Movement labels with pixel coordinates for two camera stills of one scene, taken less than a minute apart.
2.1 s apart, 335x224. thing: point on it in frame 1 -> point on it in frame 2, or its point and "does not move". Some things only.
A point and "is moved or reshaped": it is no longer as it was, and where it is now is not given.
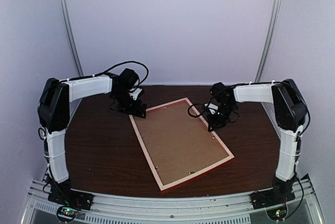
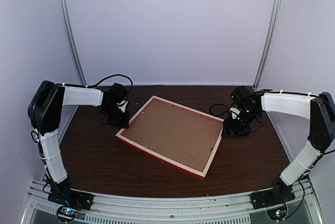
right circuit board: [277, 214] does not move
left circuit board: [66, 213] does not move
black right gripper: [216, 123] -> [229, 126]
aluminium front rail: [235, 208] does not move
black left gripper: [137, 113] -> [123, 124]
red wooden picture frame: [176, 142] is moved or reshaped
